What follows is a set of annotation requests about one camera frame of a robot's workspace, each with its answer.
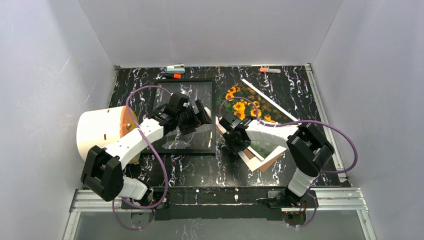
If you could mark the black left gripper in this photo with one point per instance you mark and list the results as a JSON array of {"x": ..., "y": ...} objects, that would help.
[{"x": 195, "y": 115}]

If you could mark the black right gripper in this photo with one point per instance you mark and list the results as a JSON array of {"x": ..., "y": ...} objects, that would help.
[{"x": 234, "y": 141}]

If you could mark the brown backing board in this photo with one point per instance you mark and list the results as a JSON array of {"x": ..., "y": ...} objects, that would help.
[{"x": 255, "y": 162}]

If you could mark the black picture frame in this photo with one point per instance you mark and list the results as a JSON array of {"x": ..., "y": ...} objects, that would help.
[{"x": 203, "y": 141}]

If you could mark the white mat board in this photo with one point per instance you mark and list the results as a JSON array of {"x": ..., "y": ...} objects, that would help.
[{"x": 259, "y": 155}]

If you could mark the sunflower photo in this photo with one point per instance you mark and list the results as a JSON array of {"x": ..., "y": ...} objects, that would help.
[{"x": 255, "y": 109}]

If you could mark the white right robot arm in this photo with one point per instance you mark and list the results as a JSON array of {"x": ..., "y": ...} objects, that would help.
[{"x": 308, "y": 147}]

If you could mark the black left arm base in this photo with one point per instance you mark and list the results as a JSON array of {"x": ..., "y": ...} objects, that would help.
[{"x": 152, "y": 196}]

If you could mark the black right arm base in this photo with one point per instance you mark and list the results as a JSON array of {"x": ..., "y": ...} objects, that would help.
[{"x": 286, "y": 199}]

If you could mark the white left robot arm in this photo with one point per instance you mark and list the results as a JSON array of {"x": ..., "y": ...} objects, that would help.
[{"x": 103, "y": 165}]

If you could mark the black orange marker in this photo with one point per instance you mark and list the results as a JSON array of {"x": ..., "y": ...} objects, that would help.
[{"x": 172, "y": 75}]

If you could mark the orange white marker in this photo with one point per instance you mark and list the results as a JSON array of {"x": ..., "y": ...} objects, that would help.
[{"x": 270, "y": 70}]

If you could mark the white cylinder orange lid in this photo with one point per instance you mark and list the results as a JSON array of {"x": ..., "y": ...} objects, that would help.
[{"x": 102, "y": 127}]

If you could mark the aluminium rail frame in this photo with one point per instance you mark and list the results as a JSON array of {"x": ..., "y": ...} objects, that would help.
[{"x": 223, "y": 213}]

